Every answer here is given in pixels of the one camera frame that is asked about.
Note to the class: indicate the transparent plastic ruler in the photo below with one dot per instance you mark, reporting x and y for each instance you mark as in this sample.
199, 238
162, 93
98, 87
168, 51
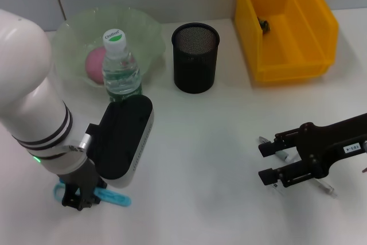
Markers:
276, 190

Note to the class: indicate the grey clear pen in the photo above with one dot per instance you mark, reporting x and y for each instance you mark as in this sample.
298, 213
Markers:
327, 189

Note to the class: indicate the yellow plastic bin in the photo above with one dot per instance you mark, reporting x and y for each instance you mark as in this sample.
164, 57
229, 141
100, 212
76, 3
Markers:
301, 44

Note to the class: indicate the blue capped scissors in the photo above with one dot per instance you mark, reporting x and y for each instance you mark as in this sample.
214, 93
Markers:
114, 198

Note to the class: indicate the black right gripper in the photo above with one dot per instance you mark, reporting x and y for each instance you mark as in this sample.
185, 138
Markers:
324, 147

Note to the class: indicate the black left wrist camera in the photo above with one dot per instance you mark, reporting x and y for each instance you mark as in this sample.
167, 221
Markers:
123, 141

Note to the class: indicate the pink toy peach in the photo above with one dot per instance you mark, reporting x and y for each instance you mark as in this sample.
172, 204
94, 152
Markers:
93, 67

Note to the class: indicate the black mesh pen holder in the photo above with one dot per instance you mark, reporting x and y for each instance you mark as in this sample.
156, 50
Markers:
195, 67

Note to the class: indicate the green glass fruit plate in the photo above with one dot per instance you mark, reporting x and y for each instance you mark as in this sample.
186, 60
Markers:
137, 27

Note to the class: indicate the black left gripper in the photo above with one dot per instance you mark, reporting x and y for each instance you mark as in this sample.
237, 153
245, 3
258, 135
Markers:
80, 177

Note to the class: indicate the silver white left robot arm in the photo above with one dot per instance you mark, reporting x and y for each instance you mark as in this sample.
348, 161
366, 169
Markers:
23, 70

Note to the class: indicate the green plastic scrap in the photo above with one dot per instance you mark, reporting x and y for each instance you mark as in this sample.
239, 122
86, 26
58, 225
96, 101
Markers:
264, 24

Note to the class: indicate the clear green-label water bottle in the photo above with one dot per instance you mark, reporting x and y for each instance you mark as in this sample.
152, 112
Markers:
120, 70

